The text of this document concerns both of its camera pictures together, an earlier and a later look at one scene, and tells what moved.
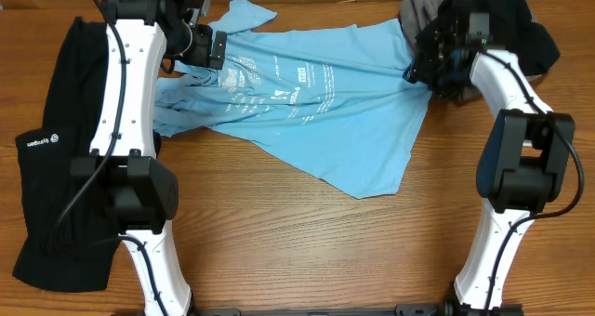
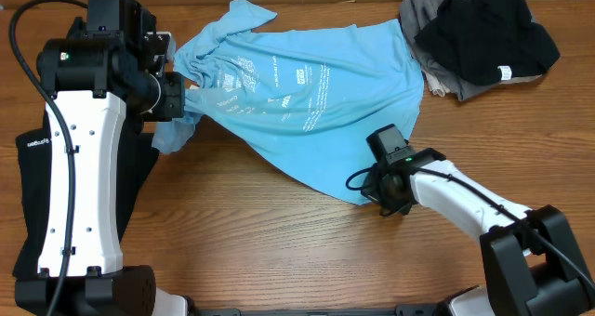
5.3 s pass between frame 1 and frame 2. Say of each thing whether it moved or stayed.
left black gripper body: moved
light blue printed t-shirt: stayed
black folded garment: stayed
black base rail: stayed
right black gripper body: moved
